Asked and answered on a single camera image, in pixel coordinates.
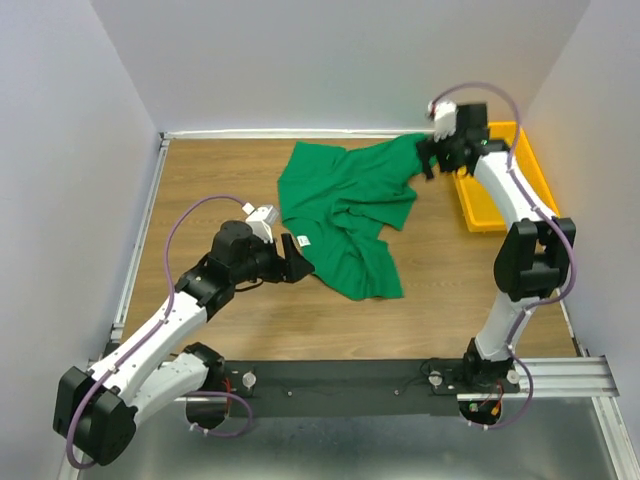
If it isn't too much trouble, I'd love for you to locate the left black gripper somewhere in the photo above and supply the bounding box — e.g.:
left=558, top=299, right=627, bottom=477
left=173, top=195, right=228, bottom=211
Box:
left=232, top=233, right=316, bottom=285

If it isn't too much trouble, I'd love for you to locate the green t shirt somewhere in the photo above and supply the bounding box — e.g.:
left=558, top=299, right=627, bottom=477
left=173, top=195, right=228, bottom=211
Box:
left=277, top=133, right=425, bottom=301

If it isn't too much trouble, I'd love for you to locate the yellow plastic tray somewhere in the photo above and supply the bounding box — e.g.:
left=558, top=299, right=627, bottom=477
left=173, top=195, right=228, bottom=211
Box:
left=453, top=131, right=560, bottom=232

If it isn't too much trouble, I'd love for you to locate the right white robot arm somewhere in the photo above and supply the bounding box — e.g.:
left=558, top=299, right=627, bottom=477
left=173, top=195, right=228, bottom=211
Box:
left=417, top=101, right=576, bottom=392

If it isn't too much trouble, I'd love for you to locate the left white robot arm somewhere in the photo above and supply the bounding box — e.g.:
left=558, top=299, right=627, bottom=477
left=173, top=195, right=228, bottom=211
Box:
left=53, top=220, right=314, bottom=469

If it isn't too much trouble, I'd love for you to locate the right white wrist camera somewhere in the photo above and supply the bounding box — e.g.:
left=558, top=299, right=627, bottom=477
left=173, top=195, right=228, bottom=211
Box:
left=427, top=100, right=458, bottom=142

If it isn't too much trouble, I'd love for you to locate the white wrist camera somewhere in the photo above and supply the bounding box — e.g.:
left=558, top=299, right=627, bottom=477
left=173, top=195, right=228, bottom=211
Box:
left=242, top=202, right=279, bottom=243
left=427, top=100, right=458, bottom=142

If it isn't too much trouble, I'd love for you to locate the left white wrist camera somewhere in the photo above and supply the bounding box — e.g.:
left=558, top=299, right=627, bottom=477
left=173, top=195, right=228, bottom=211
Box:
left=242, top=202, right=279, bottom=243

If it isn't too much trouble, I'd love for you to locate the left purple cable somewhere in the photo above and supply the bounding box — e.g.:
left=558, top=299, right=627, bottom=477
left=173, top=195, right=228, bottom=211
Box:
left=64, top=194, right=257, bottom=471

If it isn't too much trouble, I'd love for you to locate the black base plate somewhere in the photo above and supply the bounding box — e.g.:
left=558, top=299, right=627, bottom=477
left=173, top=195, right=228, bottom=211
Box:
left=187, top=357, right=520, bottom=426

